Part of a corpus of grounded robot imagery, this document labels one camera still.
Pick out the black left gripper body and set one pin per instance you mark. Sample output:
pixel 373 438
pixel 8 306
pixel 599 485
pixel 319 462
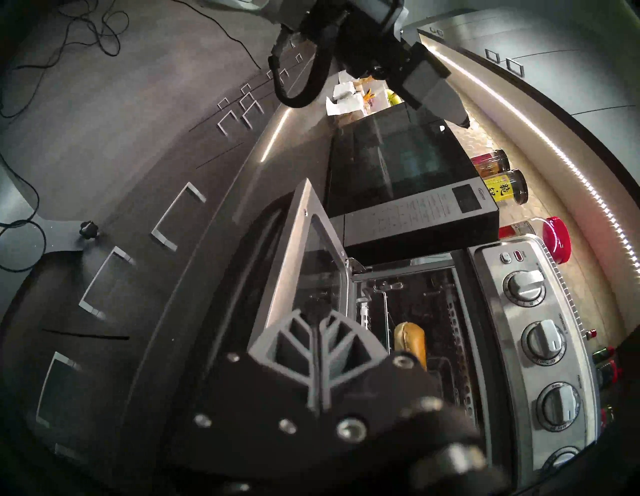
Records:
pixel 375 40

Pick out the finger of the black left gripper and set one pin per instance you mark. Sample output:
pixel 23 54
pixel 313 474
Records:
pixel 435 90

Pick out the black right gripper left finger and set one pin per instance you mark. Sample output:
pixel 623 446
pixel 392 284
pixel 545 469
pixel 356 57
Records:
pixel 250 410

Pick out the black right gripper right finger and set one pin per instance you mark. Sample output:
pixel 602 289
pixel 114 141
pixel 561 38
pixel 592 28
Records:
pixel 380 400

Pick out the golden brown bagel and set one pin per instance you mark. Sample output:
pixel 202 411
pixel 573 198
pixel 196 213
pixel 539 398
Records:
pixel 411 345

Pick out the black microwave oven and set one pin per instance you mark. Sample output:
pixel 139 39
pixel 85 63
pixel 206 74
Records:
pixel 400 165

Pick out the stainless steel toaster oven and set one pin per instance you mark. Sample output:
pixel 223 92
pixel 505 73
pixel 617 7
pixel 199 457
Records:
pixel 510 350

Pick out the silver oven knob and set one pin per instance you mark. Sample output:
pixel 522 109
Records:
pixel 544 340
pixel 561 459
pixel 559 406
pixel 525 286

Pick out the bagged bread loaf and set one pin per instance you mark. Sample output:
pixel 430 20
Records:
pixel 375 92

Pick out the white paper napkin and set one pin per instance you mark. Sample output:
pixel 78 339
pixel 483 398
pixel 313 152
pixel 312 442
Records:
pixel 345 102

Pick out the snack jar red label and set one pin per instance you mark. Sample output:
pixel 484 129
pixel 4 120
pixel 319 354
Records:
pixel 490 162

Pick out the snack jar yellow label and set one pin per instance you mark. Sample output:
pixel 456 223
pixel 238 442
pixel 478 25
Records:
pixel 505 189

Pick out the white LED light strip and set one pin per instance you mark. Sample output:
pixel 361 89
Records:
pixel 550 145

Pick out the dark upper cabinet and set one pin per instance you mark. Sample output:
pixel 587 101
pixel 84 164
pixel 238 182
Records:
pixel 575 75

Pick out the clear jar red lid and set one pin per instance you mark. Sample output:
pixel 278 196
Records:
pixel 555 240

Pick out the small red Tabasco bottle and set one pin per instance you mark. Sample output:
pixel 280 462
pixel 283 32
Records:
pixel 591 333

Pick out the medium red Tabasco bottle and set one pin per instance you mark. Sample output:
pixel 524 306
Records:
pixel 604 354

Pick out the black star knob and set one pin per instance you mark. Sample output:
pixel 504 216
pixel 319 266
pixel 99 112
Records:
pixel 89 229

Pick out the dark base cabinet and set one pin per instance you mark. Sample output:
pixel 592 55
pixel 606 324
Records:
pixel 150 150

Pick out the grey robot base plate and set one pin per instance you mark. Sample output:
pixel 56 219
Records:
pixel 50 250

